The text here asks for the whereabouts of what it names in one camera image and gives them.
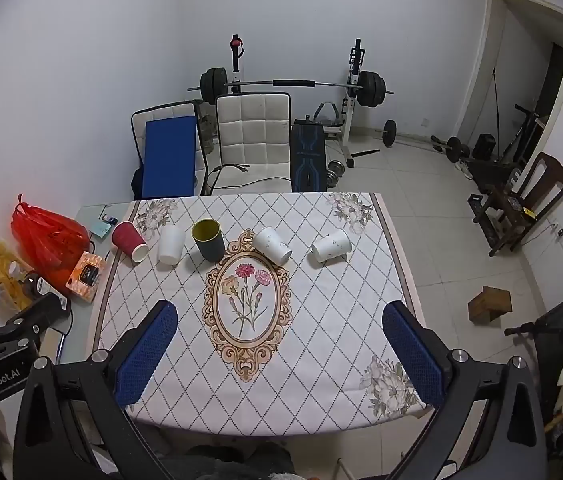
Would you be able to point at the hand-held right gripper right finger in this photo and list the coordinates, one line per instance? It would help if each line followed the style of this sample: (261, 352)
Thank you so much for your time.
(412, 355)

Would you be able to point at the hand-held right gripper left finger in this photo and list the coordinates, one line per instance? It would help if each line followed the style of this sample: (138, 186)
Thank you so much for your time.
(145, 355)

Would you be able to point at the plain white cup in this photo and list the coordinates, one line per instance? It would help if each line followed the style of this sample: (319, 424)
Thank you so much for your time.
(171, 245)

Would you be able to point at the red paper cup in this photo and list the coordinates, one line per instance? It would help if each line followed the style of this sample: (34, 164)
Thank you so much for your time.
(129, 240)

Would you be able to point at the dark green cup yellow inside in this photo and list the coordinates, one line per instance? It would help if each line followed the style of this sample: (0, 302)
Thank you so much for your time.
(211, 247)

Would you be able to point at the white speckled cup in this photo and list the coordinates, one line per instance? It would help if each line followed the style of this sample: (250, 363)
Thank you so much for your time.
(332, 246)
(271, 244)

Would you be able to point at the brown bottle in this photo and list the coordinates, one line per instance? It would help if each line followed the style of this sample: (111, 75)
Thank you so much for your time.
(36, 285)

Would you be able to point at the yellow plastic bag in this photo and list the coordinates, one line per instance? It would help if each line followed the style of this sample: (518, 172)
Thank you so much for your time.
(4, 270)

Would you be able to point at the orange box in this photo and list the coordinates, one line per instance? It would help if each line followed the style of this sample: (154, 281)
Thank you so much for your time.
(86, 277)

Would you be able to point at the red plastic bag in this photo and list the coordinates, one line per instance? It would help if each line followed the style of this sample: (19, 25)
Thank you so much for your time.
(46, 240)

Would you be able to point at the light blue card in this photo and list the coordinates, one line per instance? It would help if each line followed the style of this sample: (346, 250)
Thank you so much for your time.
(100, 228)

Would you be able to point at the floral patterned tablecloth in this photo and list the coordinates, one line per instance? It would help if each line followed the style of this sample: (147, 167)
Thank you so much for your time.
(321, 305)

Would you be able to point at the small blue white item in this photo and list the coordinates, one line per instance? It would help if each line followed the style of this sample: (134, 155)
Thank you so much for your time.
(110, 219)

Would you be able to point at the person's dark trousers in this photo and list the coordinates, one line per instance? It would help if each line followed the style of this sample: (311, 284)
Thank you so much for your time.
(231, 462)

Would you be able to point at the black scooter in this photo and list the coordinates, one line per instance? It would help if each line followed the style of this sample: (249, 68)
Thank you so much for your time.
(556, 330)

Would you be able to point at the dark wooden chair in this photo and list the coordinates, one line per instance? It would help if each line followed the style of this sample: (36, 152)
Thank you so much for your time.
(511, 205)

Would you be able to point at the blue cushion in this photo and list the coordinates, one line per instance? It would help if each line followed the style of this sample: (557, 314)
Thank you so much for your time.
(169, 157)

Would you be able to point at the metal dumbbell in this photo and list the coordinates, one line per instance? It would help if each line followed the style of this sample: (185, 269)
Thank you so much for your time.
(334, 171)

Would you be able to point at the small barbell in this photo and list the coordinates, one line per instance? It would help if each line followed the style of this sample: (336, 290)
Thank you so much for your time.
(451, 147)

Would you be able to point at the black blue weight bench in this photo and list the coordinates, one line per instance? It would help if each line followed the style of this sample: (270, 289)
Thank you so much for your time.
(308, 160)

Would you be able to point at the white padded chair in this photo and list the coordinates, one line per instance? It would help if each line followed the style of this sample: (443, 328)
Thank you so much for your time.
(161, 109)
(251, 135)

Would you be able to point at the white barbell rack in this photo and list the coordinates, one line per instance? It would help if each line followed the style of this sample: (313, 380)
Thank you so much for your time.
(354, 105)

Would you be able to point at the barbell with black plates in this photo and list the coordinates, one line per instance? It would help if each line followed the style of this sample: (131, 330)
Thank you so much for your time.
(371, 89)

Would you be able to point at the door frame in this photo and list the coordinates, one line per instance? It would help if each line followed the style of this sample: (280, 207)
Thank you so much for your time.
(486, 35)

